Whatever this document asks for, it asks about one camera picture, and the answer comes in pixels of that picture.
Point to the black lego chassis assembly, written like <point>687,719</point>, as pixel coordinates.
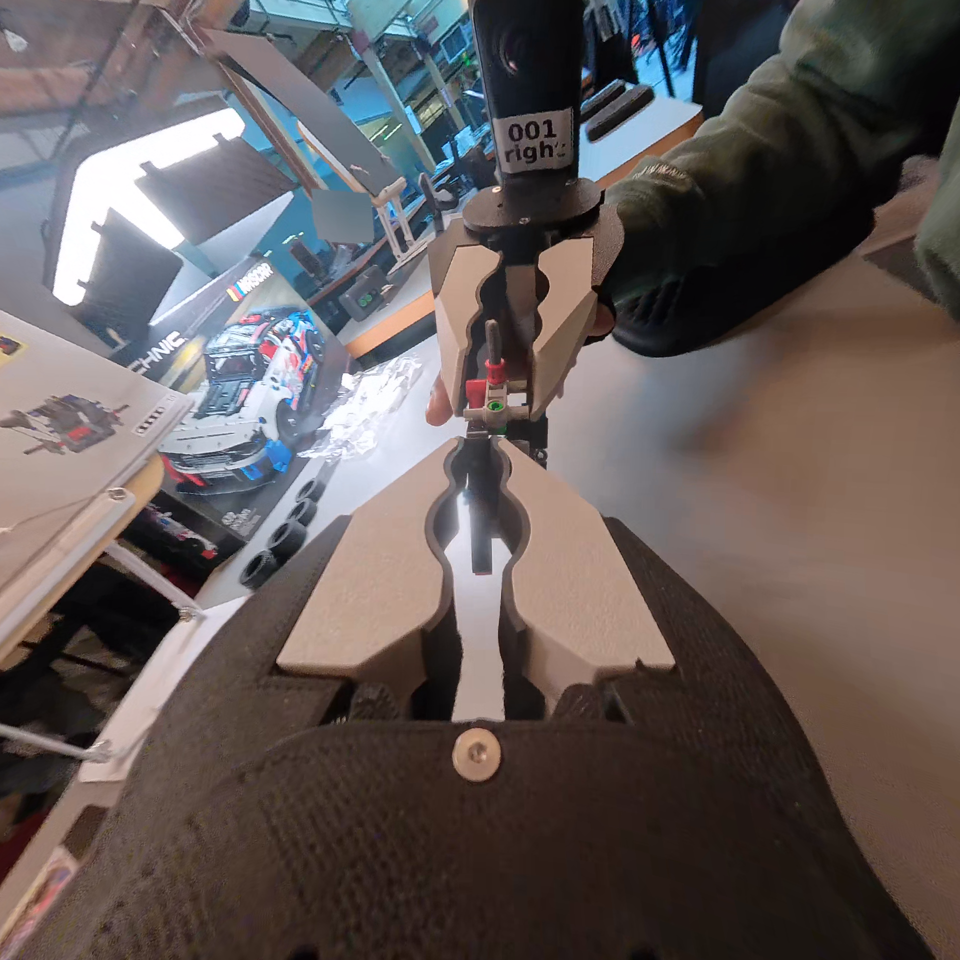
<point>480,525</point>

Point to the small grey lego axle assembly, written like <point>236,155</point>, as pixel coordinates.
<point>495,409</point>

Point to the grey tilted board stand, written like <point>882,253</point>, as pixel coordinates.
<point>300,97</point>

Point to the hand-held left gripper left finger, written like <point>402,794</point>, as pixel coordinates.
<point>367,592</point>

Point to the black wrist rest pad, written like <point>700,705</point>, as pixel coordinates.
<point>600,101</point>
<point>626,116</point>

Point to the lego instruction booklet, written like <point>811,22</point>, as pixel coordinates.
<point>75,420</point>
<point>37,900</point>

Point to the empty clear plastic bag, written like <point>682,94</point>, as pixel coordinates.
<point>375,405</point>

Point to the lego race car box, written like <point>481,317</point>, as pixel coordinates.
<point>247,390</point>

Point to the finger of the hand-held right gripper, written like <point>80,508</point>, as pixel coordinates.
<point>461,300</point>
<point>574,300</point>

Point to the grey portable power station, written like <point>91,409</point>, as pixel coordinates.
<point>365,296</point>

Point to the idle hand-held gripper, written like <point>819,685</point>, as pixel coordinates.
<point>435,199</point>

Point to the person's right hand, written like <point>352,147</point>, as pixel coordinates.
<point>439,401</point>

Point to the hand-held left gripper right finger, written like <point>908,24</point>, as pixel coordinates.
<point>585,592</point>

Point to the studio light panel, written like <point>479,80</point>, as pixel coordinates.
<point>112,172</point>

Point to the person's right forearm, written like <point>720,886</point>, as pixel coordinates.
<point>750,225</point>

